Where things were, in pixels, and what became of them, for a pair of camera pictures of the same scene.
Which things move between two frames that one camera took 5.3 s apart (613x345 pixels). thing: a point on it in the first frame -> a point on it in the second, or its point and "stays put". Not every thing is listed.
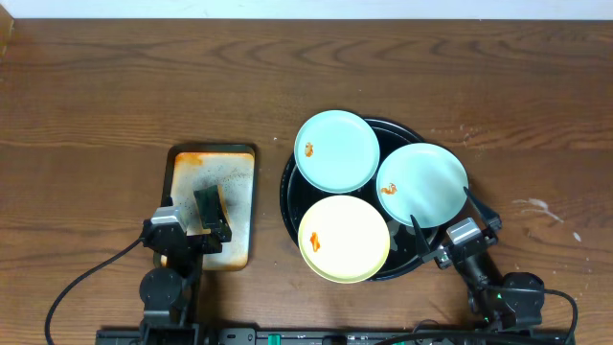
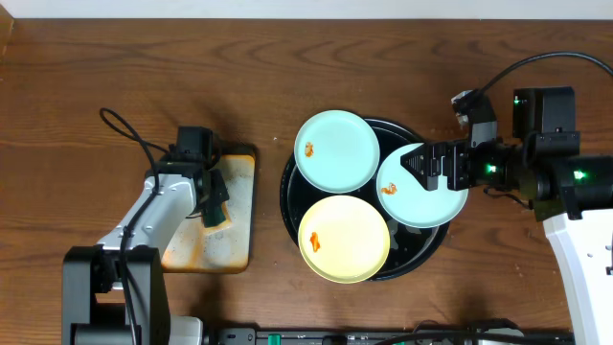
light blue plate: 424,181 stays put
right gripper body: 451,255 -> 498,165
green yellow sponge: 212,207 stays put
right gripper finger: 421,242 -> 424,162
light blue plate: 337,150 stays put
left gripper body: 210,246 -> 210,178
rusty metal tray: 233,175 stays put
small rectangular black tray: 232,168 stays put
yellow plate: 344,239 stays put
